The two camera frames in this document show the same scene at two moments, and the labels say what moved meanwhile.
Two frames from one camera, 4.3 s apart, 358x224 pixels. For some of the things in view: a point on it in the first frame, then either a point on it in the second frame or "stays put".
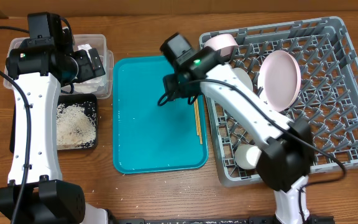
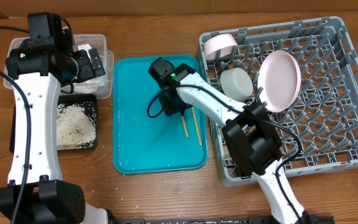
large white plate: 279,79 stays put
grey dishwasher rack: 334,99 stays put
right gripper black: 176,91 to 171,108
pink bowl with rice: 225,43 stays put
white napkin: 91,85 stays put
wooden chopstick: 196,109 to 184,127
